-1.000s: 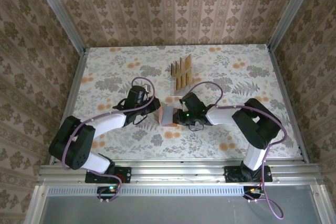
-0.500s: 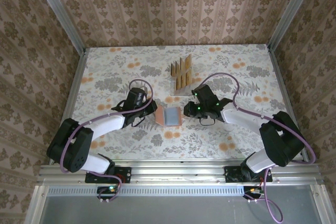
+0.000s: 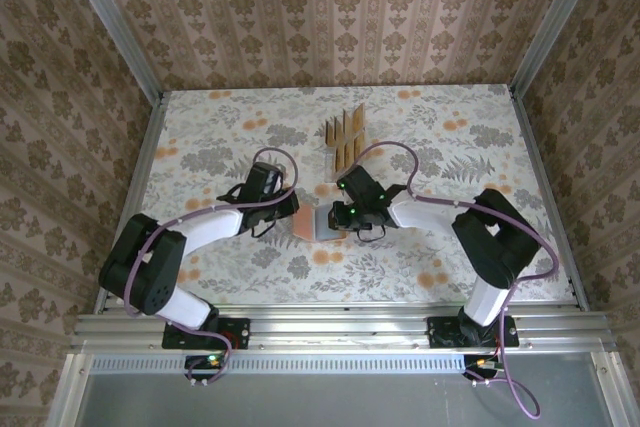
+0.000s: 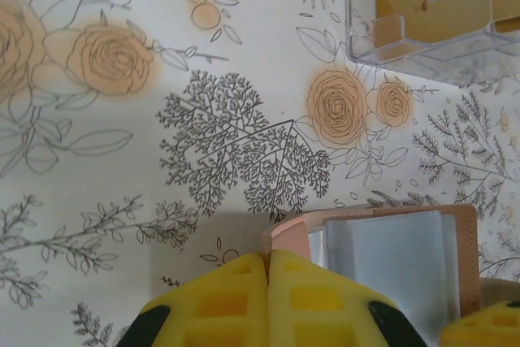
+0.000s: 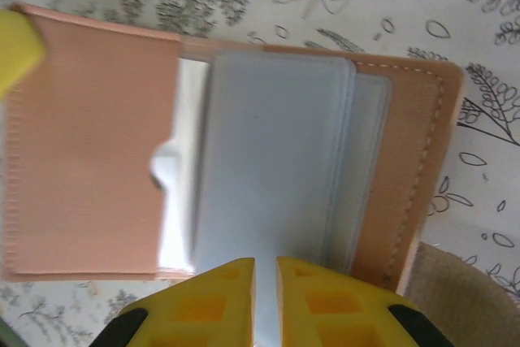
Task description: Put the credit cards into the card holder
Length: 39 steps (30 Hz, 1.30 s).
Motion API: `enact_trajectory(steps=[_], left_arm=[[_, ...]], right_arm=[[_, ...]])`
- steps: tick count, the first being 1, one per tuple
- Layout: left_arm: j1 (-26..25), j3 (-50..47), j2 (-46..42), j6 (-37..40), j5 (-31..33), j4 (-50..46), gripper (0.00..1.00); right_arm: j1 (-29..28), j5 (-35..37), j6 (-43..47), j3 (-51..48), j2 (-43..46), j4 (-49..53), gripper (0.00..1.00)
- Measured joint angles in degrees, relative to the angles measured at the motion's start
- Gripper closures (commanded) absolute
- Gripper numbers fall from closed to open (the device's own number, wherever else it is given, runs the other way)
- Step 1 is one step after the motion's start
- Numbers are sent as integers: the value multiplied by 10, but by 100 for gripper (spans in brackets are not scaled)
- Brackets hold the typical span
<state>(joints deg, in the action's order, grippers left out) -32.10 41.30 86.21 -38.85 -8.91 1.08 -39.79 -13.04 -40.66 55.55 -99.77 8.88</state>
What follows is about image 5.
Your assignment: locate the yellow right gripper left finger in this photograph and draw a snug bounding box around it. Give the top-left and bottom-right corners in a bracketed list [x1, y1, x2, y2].
[89, 256, 258, 347]

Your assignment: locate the wooden base board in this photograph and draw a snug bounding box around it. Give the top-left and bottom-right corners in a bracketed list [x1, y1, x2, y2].
[0, 1, 520, 347]

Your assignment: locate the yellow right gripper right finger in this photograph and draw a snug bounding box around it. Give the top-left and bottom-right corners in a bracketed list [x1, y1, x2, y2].
[275, 255, 451, 347]

